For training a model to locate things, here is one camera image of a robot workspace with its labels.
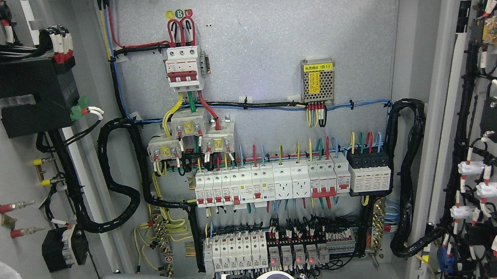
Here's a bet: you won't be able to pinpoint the left door rotary selector switch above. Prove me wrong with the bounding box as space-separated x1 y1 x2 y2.
41 225 89 273

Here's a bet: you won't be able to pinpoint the black digital power meter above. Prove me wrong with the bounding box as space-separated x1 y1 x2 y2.
0 53 79 138

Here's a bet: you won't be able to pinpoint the black corrugated cable conduit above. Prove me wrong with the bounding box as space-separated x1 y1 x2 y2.
64 112 193 236
376 97 440 261

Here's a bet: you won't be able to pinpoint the yellow terminal post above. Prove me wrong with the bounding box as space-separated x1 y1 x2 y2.
32 156 65 187

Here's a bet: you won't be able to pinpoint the metal mesh power supply module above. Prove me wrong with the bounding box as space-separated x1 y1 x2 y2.
301 58 335 103

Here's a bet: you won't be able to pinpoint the red terminal post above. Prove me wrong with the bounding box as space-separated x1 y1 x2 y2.
0 200 45 239

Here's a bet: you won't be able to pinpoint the black surge protector module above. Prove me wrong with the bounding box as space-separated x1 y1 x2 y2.
347 151 391 196

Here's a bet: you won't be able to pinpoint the lower relay and breaker row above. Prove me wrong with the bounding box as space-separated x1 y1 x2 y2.
197 215 361 275

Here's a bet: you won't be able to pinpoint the right black corrugated cable conduit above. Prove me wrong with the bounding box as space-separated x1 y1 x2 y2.
376 97 440 261

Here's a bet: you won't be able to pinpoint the left black corrugated cable conduit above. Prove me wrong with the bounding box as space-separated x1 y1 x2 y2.
64 112 193 236

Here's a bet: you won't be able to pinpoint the white three-pole main breaker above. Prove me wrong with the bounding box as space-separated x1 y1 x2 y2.
165 45 208 92

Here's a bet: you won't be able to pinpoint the white DIN socket breaker row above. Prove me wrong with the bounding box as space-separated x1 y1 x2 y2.
194 156 352 209

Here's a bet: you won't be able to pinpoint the grey cabinet door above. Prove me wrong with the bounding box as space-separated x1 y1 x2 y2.
0 0 135 279
391 0 497 279

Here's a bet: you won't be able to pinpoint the three grey current transformers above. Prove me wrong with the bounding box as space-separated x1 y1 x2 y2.
147 107 236 162

